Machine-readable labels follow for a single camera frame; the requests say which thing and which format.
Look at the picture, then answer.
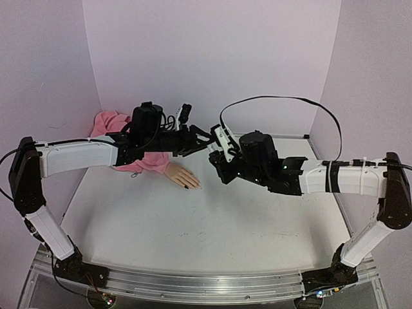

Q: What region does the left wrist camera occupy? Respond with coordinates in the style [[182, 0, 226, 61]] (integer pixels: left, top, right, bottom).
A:
[[175, 103, 192, 130]]

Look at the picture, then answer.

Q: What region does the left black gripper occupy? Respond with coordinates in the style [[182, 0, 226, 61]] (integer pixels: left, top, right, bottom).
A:
[[144, 124, 217, 158]]

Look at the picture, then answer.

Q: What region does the right black camera cable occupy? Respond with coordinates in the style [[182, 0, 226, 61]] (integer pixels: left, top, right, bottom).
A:
[[219, 95, 344, 162]]

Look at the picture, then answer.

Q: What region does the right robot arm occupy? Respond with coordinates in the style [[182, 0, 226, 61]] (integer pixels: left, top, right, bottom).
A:
[[209, 125, 411, 295]]

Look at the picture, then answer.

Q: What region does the aluminium front rail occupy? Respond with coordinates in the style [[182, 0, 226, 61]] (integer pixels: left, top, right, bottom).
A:
[[18, 247, 388, 308]]

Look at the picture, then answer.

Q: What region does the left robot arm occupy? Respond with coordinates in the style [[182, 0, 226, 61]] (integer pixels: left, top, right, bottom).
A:
[[8, 102, 213, 281]]

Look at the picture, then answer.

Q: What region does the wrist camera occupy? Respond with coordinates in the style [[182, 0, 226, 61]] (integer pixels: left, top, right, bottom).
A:
[[211, 124, 241, 163], [175, 103, 192, 130]]

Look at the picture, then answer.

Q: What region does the mannequin hand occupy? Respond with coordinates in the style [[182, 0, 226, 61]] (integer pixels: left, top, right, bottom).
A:
[[164, 162, 201, 189]]

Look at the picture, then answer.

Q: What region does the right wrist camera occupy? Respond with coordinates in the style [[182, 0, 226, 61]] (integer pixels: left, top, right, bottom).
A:
[[211, 124, 241, 163]]

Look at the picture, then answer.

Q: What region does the left black base cable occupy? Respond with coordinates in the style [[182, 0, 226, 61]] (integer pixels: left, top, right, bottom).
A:
[[54, 273, 94, 300]]

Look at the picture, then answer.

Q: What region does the pink hoodie sleeve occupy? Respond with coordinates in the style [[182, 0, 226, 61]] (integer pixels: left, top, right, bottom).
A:
[[90, 111, 170, 174]]

